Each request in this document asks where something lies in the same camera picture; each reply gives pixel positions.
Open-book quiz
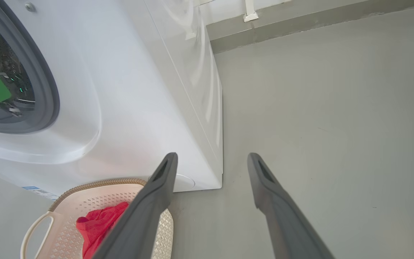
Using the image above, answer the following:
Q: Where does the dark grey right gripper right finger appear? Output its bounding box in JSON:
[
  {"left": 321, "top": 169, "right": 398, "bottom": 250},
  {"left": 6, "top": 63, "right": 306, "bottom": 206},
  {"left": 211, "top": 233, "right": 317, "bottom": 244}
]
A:
[{"left": 247, "top": 153, "right": 335, "bottom": 259}]

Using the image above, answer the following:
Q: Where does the white front-load washing machine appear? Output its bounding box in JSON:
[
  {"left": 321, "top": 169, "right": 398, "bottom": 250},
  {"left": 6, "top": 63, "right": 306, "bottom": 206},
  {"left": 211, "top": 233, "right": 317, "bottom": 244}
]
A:
[{"left": 0, "top": 0, "right": 224, "bottom": 200}]

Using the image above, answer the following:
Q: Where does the red garment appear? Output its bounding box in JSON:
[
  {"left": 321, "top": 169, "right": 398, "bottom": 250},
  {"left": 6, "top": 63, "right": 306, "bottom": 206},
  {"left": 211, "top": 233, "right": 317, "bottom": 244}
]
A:
[{"left": 76, "top": 201, "right": 130, "bottom": 259}]

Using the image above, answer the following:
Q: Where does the blue energy label sticker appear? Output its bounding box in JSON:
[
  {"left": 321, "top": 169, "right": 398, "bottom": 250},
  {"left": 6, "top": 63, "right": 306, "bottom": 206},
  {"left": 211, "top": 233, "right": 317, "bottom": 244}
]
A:
[{"left": 22, "top": 186, "right": 59, "bottom": 201}]

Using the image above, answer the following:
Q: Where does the cream perforated laundry basket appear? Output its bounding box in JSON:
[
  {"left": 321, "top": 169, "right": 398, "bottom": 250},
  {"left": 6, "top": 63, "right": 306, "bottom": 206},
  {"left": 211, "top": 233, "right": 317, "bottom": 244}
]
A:
[{"left": 20, "top": 178, "right": 174, "bottom": 259}]

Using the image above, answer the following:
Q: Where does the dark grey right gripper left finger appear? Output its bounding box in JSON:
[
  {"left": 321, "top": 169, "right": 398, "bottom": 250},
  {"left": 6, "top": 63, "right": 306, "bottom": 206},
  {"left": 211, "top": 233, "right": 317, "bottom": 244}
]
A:
[{"left": 92, "top": 152, "right": 179, "bottom": 259}]

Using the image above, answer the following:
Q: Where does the washing machine drum interior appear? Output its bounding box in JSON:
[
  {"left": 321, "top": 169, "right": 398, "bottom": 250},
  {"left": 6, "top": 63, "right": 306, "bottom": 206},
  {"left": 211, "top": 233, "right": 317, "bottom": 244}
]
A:
[{"left": 0, "top": 9, "right": 36, "bottom": 123}]

